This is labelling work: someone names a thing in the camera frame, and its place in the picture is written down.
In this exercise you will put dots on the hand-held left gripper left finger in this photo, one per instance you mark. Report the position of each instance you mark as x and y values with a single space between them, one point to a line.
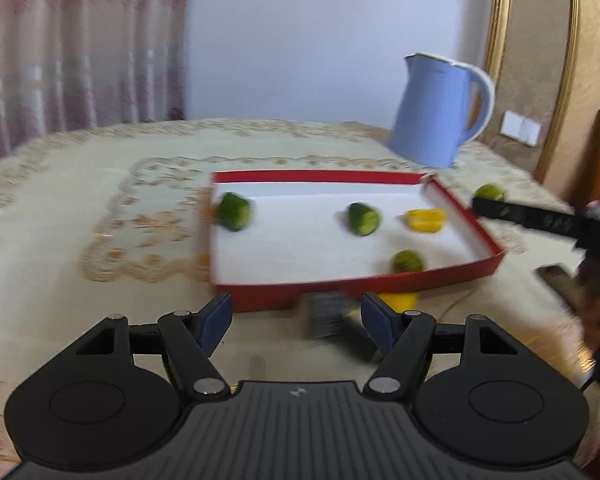
215 322

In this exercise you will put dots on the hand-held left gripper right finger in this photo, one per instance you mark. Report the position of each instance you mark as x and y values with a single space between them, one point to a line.
377 325

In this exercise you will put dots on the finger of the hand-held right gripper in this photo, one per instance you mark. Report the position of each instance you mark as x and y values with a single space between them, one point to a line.
530 219

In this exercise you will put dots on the round green fruit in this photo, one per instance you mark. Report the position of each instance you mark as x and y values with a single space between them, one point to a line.
489 193
407 262

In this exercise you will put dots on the grey ridged block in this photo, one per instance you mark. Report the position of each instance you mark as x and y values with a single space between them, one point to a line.
325 315

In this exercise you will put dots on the red shallow box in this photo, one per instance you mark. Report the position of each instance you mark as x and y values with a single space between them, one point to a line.
305 255

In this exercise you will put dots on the green cucumber piece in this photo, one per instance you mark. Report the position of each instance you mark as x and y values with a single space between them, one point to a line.
364 219
235 211

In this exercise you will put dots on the cream embroidered tablecloth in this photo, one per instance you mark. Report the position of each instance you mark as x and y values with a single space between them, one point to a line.
105 240

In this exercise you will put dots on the blue electric kettle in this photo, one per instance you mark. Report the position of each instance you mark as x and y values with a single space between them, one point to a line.
430 115

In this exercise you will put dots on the pink patterned curtain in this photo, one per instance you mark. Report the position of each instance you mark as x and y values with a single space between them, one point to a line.
80 60

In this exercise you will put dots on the white wall switch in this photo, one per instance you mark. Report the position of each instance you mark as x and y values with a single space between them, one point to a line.
520 128

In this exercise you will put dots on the gold wall moulding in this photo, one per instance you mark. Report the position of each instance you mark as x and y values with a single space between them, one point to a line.
497 25
562 60

